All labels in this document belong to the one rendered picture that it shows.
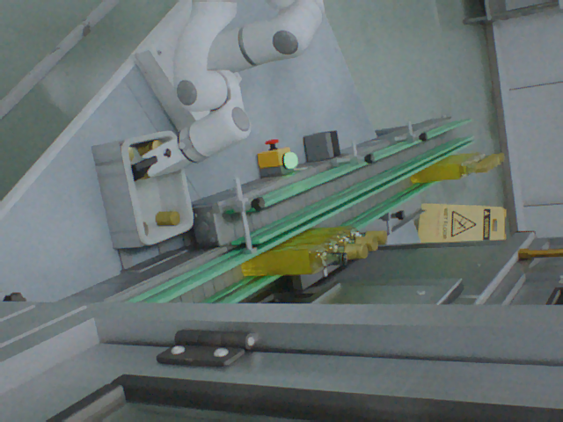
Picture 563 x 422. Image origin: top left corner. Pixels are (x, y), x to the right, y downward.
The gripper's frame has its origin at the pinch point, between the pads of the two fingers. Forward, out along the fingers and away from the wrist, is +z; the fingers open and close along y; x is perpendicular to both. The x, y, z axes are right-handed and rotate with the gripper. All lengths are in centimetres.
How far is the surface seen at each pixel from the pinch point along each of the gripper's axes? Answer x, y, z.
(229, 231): -18.9, 16.6, -2.7
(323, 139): -4, 80, -1
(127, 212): -7.4, -7.4, 1.2
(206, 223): -15.3, 11.5, -1.5
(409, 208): -36, 127, 2
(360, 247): -33, 26, -28
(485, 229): -84, 353, 56
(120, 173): 0.4, -7.5, -1.2
